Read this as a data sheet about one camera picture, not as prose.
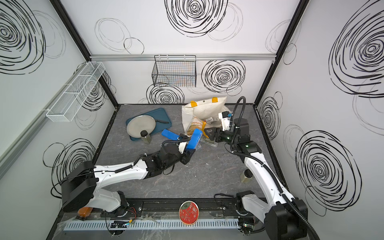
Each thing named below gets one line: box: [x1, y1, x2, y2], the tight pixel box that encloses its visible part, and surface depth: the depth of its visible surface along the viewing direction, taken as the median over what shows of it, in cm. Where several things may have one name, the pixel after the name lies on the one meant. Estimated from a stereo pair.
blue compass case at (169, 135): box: [161, 129, 179, 141], surface depth 104 cm
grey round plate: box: [126, 115, 157, 138], surface depth 108 cm
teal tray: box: [125, 108, 172, 141], surface depth 110 cm
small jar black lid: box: [140, 130, 152, 145], surface depth 93 cm
